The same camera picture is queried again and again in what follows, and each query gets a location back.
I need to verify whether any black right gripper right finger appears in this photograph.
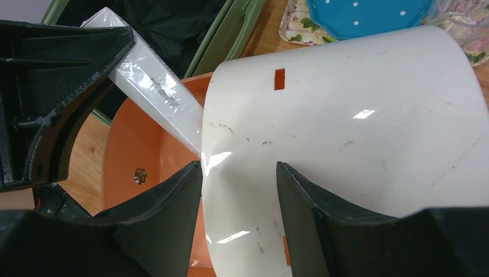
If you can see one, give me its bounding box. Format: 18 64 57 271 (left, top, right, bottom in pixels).
276 162 488 276

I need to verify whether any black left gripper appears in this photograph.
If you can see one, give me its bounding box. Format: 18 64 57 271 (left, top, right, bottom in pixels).
1 20 135 219

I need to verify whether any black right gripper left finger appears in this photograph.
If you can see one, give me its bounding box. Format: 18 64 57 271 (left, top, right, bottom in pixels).
1 161 202 276

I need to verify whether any white cosmetic box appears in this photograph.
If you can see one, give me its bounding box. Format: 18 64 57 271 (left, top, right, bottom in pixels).
81 6 205 157

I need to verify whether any white and orange drawer cabinet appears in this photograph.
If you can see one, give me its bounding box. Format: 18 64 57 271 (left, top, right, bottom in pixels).
101 25 489 277

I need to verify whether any green hard-shell suitcase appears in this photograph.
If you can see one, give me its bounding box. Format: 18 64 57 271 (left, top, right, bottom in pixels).
41 0 268 127

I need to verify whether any floral placemat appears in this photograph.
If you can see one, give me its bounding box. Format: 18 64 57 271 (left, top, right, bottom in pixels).
279 0 488 66

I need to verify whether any blue polka dot plate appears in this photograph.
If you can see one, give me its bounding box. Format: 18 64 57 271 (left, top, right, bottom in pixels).
306 0 432 40

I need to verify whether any clear drinking glass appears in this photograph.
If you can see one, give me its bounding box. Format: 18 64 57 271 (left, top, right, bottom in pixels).
425 0 488 47

